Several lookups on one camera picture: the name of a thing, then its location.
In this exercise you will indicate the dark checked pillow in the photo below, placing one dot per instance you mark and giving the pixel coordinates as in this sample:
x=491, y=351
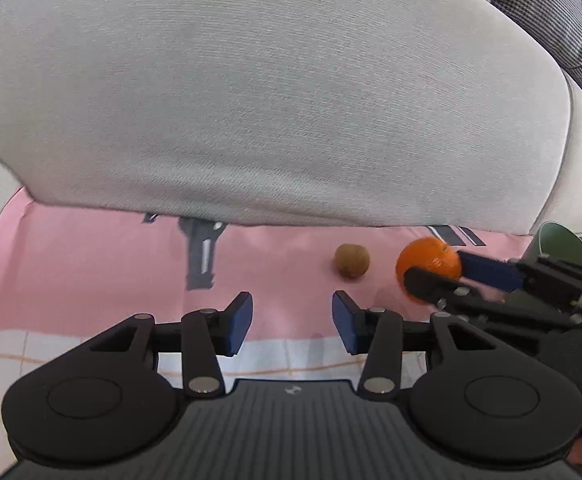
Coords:
x=551, y=5

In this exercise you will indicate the brown kiwi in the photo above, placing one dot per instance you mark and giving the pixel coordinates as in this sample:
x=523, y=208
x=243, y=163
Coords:
x=352, y=260

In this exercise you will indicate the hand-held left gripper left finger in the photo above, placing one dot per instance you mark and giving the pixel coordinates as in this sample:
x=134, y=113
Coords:
x=238, y=321

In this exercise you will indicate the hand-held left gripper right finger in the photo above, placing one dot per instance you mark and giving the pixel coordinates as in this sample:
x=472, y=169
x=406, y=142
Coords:
x=346, y=322

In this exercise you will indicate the grey sofa back cushion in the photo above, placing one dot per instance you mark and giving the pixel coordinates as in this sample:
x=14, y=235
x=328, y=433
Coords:
x=271, y=85

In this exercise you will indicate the green glass bowl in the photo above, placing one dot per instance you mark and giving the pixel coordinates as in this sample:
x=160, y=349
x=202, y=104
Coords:
x=556, y=242

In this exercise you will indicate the pink printed blanket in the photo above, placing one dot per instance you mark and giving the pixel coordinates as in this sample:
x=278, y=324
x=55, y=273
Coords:
x=96, y=270

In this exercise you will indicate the orange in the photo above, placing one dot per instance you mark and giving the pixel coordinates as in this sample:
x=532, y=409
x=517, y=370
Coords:
x=426, y=257

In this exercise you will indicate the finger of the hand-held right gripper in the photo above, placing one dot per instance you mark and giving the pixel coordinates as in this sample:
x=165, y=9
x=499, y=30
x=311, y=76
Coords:
x=428, y=285
x=488, y=271

